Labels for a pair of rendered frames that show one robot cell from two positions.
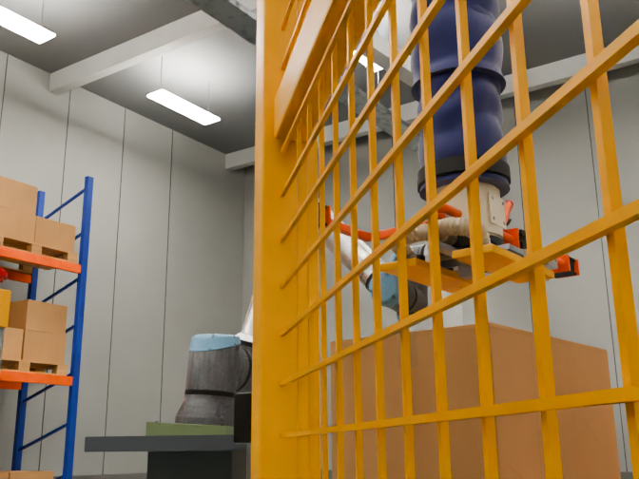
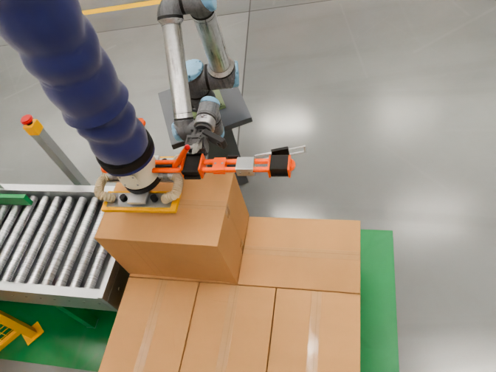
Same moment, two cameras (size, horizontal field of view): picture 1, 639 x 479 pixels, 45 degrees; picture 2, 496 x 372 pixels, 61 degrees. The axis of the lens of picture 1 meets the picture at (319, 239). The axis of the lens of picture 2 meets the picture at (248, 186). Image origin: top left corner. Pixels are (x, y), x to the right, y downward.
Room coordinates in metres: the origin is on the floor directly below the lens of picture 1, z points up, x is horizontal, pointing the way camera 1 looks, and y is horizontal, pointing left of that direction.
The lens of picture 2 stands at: (1.86, -1.66, 2.51)
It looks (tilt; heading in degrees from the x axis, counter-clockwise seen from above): 53 degrees down; 74
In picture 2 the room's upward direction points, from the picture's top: 18 degrees counter-clockwise
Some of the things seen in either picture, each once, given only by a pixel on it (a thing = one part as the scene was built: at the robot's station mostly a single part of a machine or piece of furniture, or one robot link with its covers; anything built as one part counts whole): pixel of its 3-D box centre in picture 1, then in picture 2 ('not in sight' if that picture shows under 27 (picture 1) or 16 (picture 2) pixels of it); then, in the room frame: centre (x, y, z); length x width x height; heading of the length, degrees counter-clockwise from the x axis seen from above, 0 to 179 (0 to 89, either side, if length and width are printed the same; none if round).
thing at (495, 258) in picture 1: (505, 258); (139, 199); (1.75, -0.43, 1.13); 0.34 x 0.10 x 0.05; 142
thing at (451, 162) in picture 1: (462, 179); (125, 147); (1.81, -0.36, 1.35); 0.23 x 0.23 x 0.04
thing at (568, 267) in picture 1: (562, 266); (279, 166); (2.27, -0.73, 1.24); 0.08 x 0.07 x 0.05; 142
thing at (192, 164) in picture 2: (510, 243); (193, 166); (2.00, -0.51, 1.24); 0.10 x 0.08 x 0.06; 52
